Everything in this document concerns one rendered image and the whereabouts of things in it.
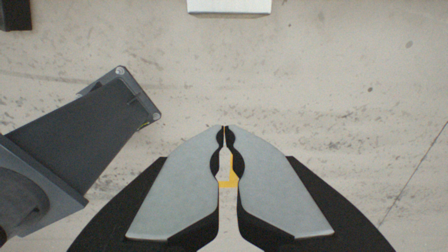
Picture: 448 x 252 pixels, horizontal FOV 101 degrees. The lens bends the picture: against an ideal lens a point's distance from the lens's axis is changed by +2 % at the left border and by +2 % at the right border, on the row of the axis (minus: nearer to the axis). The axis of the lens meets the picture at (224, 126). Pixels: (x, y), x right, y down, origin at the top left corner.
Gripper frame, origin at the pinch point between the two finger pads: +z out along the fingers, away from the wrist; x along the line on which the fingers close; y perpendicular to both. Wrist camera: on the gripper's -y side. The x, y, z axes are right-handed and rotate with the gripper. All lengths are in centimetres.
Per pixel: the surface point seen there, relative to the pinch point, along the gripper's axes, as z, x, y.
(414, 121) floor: 83, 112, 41
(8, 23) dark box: 72, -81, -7
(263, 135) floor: 83, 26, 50
